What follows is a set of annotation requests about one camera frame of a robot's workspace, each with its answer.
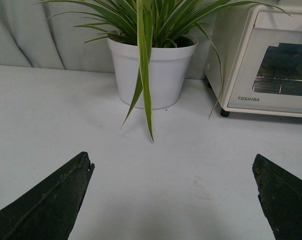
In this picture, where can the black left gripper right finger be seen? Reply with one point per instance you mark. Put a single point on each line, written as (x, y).
(280, 196)

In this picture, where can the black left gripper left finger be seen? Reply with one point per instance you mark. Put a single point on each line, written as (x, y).
(48, 211)

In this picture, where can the white oven door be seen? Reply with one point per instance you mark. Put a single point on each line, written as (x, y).
(269, 53)

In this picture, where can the white Toshiba toaster oven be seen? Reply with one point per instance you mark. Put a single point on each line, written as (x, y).
(231, 34)

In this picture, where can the white plastic flower pot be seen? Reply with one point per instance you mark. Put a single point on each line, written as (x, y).
(167, 70)

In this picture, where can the light grey backdrop curtain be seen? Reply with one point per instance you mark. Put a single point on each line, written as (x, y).
(50, 36)

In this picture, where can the green striped spider plant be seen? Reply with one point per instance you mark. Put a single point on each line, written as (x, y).
(156, 23)

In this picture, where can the metal oven wire rack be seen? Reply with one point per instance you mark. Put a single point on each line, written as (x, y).
(280, 86)

